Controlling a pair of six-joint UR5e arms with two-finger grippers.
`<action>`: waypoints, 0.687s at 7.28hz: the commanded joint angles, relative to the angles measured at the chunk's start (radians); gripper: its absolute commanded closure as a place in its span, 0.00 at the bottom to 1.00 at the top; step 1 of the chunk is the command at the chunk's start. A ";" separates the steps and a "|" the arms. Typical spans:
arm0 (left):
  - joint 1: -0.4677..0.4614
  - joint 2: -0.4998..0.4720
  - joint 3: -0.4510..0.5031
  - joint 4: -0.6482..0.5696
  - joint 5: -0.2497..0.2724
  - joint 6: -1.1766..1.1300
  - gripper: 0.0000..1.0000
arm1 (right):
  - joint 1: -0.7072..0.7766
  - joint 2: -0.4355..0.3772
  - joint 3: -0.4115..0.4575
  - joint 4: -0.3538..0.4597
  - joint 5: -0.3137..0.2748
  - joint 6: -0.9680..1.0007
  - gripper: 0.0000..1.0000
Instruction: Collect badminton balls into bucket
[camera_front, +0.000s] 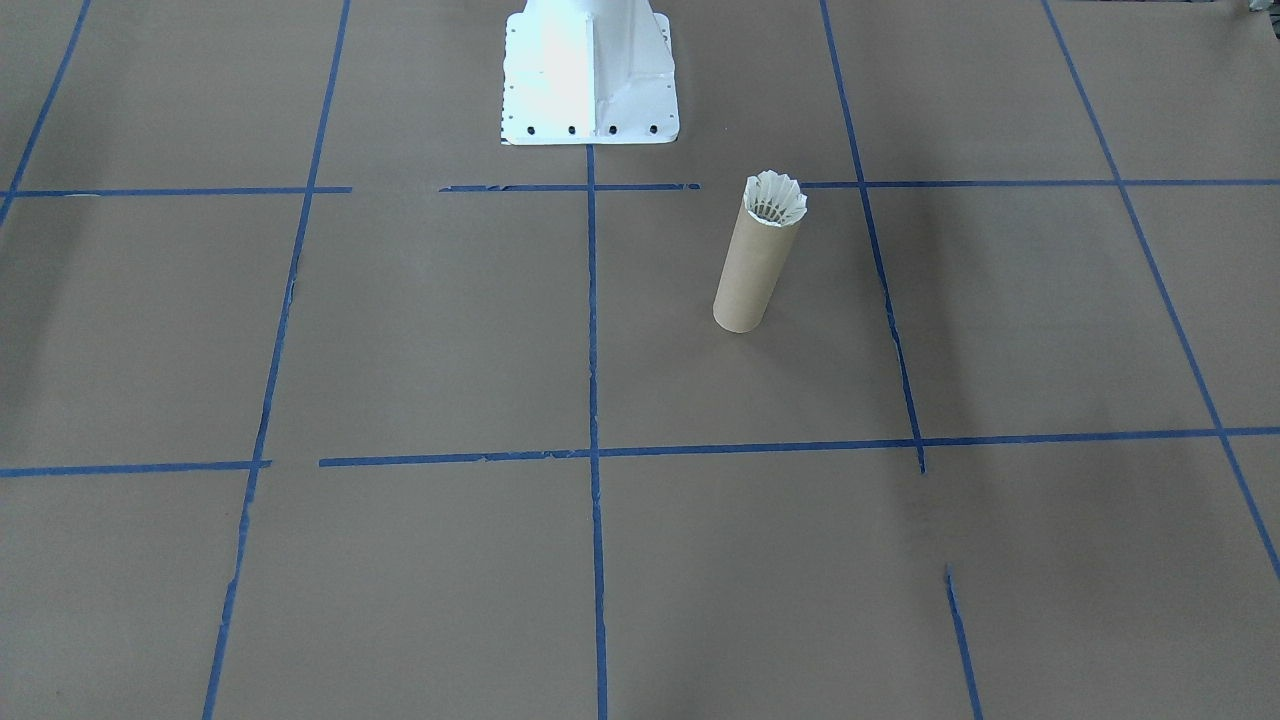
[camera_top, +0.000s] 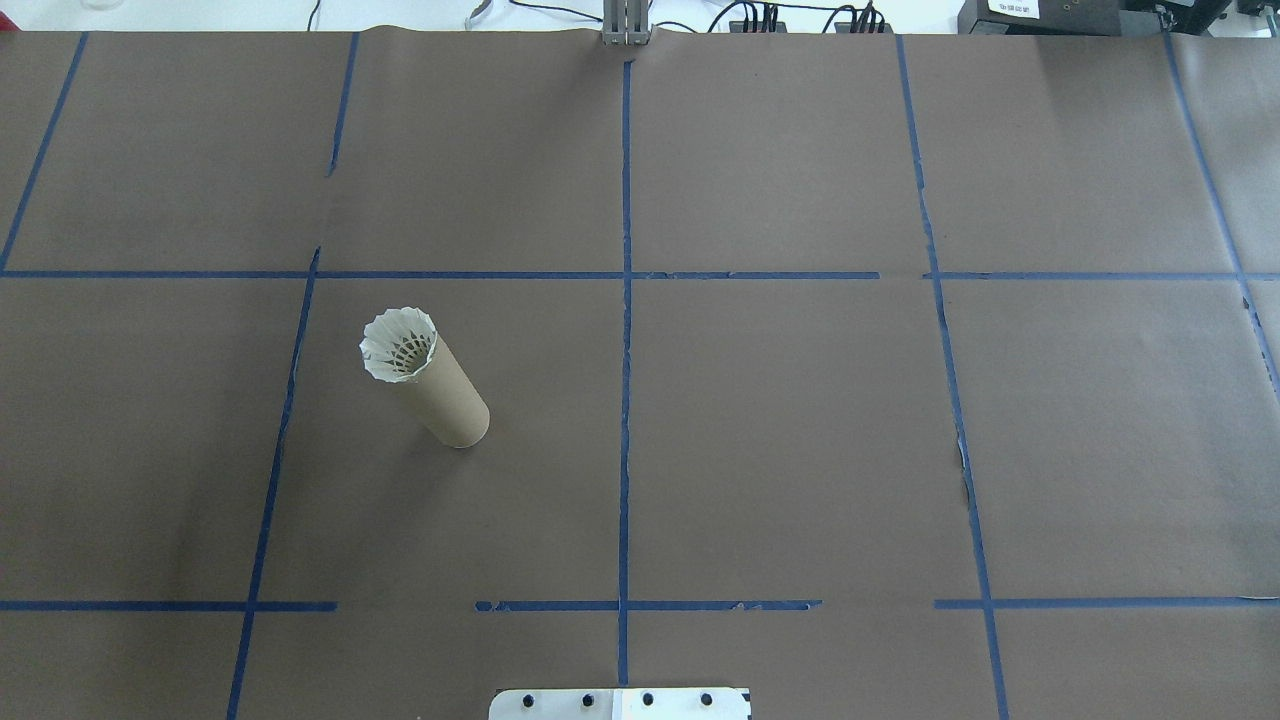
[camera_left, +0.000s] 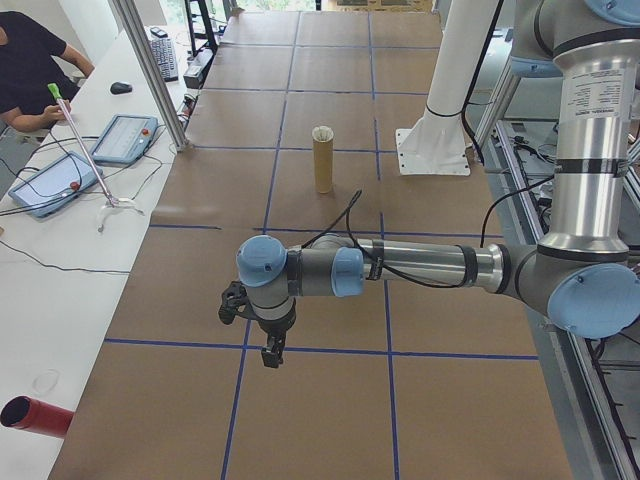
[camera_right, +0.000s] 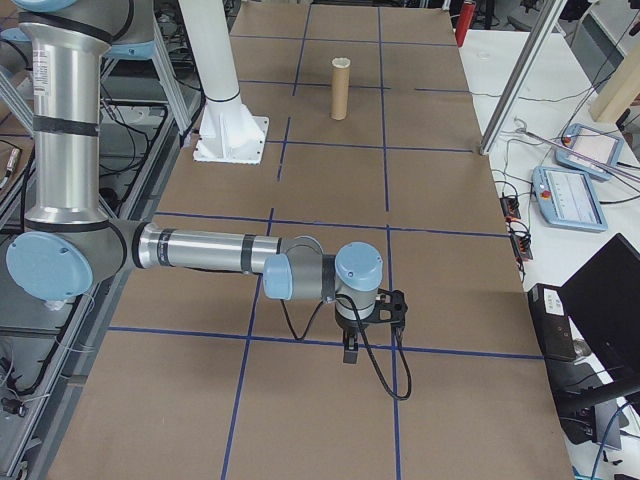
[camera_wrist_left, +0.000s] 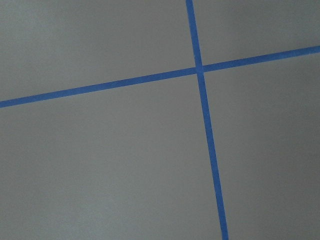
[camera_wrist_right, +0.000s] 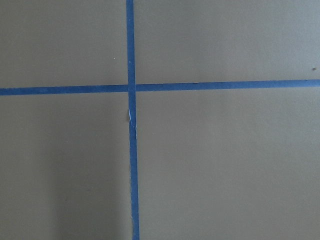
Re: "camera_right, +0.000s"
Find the blue cable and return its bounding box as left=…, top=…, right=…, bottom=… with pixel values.
left=588, top=399, right=640, bottom=480

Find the metal bar V-shaped frame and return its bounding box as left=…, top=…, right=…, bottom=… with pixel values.
left=0, top=0, right=206, bottom=480

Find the beige wooden beam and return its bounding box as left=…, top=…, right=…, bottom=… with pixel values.
left=588, top=44, right=640, bottom=125

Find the black monitor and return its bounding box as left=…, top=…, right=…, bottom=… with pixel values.
left=542, top=232, right=640, bottom=416

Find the aluminium profile post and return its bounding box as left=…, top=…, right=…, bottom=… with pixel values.
left=478, top=0, right=569, bottom=157

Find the long black wrist cable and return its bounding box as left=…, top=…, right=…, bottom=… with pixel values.
left=332, top=294, right=414, bottom=401

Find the brown cardboard shuttlecock tube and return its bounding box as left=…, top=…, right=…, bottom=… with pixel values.
left=329, top=57, right=352, bottom=122

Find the short black wrist cable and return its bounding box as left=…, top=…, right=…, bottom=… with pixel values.
left=278, top=298, right=324, bottom=343

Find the thin metal rod with hook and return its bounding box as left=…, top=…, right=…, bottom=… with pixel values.
left=513, top=117, right=640, bottom=184

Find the white pedestal with base plate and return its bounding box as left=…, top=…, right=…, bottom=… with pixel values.
left=177, top=0, right=271, bottom=166

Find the white side table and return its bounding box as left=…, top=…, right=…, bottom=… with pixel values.
left=457, top=27, right=640, bottom=480

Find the black box with white label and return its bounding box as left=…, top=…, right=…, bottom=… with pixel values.
left=527, top=282, right=579, bottom=362

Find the red cylinder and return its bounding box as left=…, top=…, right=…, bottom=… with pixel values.
left=455, top=0, right=476, bottom=49

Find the light blue teach pendant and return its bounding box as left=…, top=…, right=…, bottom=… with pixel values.
left=553, top=122, right=626, bottom=182
left=531, top=165, right=610, bottom=234

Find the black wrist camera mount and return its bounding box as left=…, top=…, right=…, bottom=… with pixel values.
left=374, top=288, right=410, bottom=336

